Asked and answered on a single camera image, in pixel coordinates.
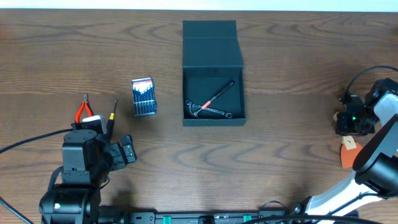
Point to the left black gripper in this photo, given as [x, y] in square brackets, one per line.
[117, 151]

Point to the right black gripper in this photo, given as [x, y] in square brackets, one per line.
[347, 129]

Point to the orange scraper wooden handle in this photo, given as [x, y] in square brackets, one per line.
[348, 151]

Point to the blue drill bit case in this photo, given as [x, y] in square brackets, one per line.
[143, 93]

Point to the silver combination wrench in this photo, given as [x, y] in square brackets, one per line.
[194, 110]

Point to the small claw hammer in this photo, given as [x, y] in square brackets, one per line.
[217, 95]

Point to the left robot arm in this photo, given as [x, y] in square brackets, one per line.
[74, 191]

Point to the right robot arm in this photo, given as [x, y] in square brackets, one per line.
[374, 175]

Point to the black yellow screwdriver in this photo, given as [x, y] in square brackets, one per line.
[110, 123]

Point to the dark green open box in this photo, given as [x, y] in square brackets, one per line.
[211, 59]

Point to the red handled pliers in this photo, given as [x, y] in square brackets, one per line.
[85, 105]

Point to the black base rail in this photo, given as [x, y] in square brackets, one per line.
[230, 217]

